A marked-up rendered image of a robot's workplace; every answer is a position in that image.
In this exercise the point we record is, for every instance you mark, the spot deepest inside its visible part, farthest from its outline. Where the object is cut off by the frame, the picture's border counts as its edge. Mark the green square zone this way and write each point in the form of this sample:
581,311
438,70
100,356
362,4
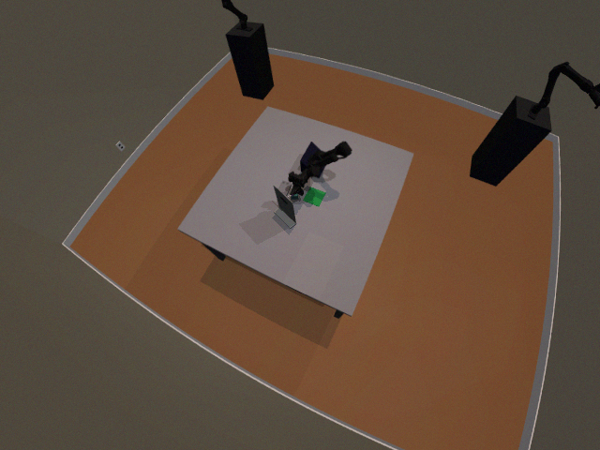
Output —
314,196

